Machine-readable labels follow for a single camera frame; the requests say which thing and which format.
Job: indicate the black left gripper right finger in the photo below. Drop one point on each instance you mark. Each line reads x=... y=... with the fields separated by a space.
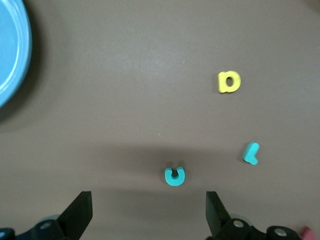
x=217 y=217

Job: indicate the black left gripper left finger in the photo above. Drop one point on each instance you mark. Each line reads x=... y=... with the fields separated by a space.
x=77 y=215

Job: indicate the red letter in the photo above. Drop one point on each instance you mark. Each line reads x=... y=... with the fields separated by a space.
x=308 y=233

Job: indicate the teal letter c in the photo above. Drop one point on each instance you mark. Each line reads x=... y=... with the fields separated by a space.
x=173 y=182

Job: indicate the teal letter l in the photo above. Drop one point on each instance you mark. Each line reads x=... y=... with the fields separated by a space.
x=251 y=152

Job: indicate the blue plate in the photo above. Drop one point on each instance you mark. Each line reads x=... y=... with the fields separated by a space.
x=10 y=50

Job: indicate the yellow letter d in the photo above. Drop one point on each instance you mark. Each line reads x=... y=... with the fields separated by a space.
x=221 y=87

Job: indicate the brown table cover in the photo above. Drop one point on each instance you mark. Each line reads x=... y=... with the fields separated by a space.
x=125 y=75

